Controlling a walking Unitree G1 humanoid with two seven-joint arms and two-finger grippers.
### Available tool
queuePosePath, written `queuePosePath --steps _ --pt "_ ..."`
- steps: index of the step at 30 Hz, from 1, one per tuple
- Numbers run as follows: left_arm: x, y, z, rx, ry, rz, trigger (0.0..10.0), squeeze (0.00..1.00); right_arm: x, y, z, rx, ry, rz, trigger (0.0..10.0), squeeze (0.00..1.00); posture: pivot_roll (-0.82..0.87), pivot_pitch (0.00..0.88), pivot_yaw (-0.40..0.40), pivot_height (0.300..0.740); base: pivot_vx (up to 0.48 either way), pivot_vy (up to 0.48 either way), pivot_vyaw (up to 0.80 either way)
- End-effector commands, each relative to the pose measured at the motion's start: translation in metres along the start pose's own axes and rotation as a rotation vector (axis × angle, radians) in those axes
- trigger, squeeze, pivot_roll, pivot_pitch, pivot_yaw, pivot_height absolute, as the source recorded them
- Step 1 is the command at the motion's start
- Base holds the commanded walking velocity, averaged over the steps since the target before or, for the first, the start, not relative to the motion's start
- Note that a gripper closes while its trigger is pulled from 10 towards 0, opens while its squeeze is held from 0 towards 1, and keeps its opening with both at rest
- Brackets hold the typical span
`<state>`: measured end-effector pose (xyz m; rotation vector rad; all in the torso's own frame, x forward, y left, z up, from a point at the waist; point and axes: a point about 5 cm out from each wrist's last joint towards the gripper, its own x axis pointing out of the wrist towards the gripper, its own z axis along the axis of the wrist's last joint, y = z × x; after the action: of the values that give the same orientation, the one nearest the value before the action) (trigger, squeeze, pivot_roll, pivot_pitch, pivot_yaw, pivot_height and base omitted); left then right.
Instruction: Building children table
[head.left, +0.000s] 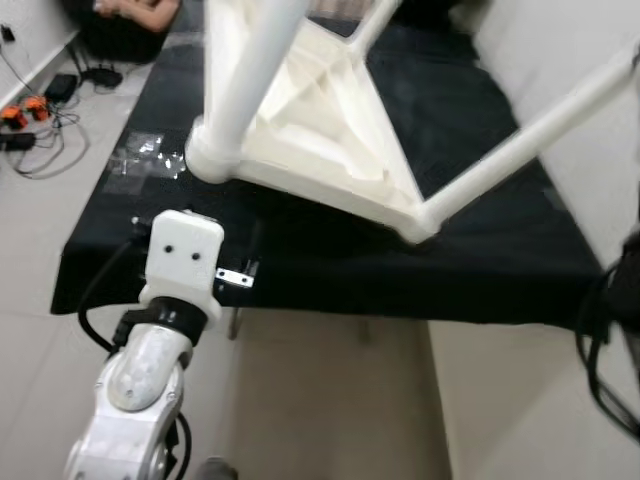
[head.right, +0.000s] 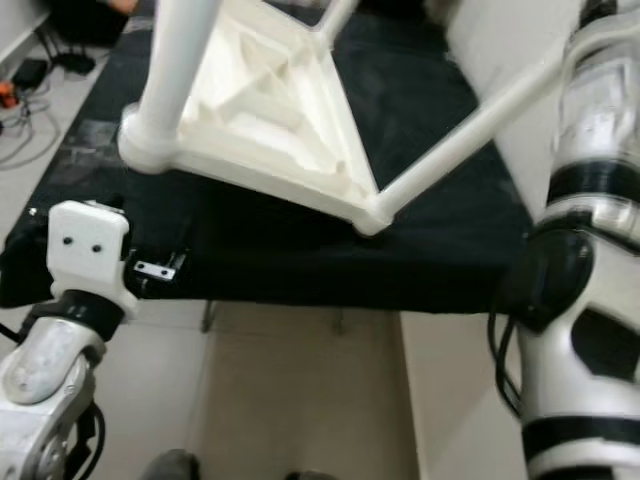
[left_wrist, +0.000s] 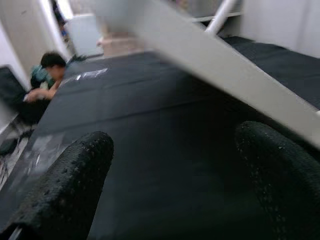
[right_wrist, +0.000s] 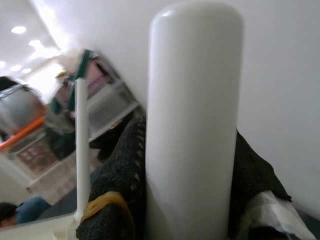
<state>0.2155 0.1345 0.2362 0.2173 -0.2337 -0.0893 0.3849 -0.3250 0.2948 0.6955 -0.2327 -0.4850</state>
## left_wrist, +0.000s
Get dark hanging clothes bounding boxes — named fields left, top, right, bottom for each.
left=51, top=0, right=67, bottom=29

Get white plastic table leg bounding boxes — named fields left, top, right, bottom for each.
left=204, top=0, right=237, bottom=35

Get white plastic table top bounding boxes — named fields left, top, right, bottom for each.
left=94, top=0, right=320, bottom=151

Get dark-haired person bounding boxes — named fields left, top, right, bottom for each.
left=23, top=51, right=69, bottom=103

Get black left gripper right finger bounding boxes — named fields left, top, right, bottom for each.
left=234, top=121, right=320, bottom=240

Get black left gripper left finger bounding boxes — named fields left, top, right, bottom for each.
left=9, top=130, right=115, bottom=240

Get white low cabinet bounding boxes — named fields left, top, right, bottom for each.
left=66, top=13, right=104, bottom=56

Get beige striped cloth cover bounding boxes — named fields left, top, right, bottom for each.
left=96, top=31, right=146, bottom=57

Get clear tape strip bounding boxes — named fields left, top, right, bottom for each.
left=23, top=134, right=66, bottom=176
left=63, top=67, right=109, bottom=82

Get black fabric bag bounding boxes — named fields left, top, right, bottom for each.
left=0, top=64, right=29, bottom=119

